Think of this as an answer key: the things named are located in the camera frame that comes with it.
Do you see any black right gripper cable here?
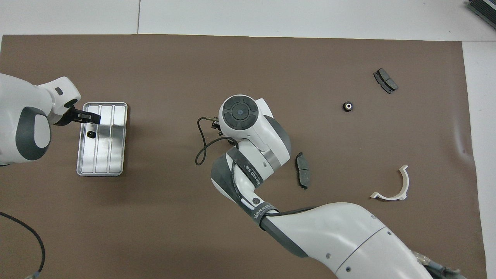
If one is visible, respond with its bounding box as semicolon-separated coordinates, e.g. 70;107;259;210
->
195;116;315;217

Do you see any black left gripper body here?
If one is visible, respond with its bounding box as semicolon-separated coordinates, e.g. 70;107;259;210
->
54;105;84;127

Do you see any white curved plastic clip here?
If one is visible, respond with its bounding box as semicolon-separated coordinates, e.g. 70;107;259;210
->
370;165;410;201

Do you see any silver metal tray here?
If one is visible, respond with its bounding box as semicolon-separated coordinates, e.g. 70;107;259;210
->
76;102;128;177

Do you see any brown table mat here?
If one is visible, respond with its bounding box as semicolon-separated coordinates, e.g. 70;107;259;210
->
0;34;486;279

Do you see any long grey brake pad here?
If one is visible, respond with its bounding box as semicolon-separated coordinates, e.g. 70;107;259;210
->
295;152;311;190

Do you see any short grey brake pad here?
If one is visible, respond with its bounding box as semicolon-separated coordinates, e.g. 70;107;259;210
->
374;68;399;95

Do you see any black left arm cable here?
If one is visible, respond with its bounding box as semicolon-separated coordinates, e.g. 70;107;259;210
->
0;211;46;279

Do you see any grey right arm cable connector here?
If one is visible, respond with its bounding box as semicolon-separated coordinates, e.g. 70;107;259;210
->
411;250;462;279

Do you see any dark ribbed metal block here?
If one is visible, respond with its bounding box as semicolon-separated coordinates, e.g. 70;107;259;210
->
465;0;496;24

